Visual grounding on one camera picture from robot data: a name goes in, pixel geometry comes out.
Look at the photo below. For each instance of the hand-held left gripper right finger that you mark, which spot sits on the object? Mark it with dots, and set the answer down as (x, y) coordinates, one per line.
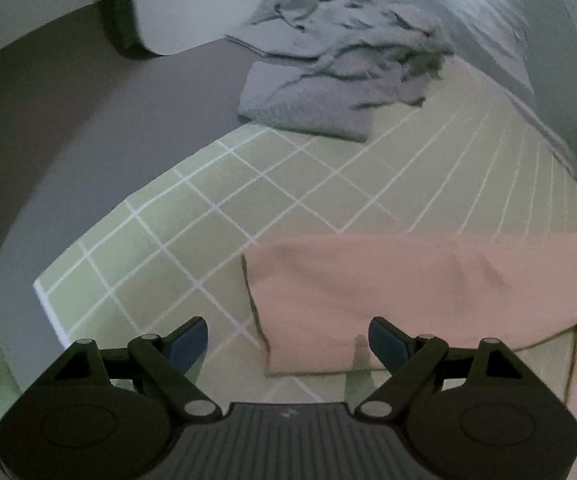
(386, 342)

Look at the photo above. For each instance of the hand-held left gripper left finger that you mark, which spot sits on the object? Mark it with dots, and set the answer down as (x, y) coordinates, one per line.
(191, 342)

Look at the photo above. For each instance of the beige garment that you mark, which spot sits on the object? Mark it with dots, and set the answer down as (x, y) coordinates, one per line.
(393, 285)

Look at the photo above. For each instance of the green checked mat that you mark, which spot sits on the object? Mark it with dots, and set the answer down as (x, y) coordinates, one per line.
(318, 185)

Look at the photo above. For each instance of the grey bed sheet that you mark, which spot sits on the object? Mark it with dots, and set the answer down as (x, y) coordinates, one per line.
(68, 135)

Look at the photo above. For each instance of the grey garment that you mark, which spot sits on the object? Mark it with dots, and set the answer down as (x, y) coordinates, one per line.
(328, 60)

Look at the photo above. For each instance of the white rounded board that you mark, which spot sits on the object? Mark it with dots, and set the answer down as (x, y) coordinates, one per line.
(208, 0)

